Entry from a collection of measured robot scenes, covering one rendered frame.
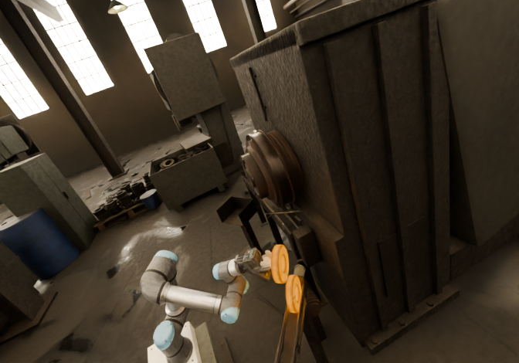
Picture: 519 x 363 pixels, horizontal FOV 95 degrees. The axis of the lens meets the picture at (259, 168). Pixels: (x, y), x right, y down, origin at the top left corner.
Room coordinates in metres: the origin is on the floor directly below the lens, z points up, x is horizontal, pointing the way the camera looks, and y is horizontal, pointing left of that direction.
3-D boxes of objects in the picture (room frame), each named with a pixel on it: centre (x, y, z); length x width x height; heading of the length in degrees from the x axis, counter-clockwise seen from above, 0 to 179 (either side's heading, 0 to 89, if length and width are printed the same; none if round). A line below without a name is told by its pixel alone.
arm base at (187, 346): (0.92, 0.80, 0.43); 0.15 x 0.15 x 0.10
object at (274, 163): (1.27, -0.05, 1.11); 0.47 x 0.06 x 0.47; 11
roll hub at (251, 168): (1.26, 0.05, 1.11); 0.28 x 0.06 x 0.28; 11
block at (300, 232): (1.05, -0.10, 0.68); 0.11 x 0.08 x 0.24; 101
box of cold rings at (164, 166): (3.84, 1.15, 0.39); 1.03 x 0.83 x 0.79; 105
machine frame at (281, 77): (1.36, -0.47, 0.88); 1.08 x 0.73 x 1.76; 11
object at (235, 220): (1.72, 0.30, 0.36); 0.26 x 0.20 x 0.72; 46
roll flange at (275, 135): (1.29, -0.13, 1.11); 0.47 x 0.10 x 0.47; 11
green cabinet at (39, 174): (3.60, 3.19, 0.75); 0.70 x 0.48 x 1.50; 11
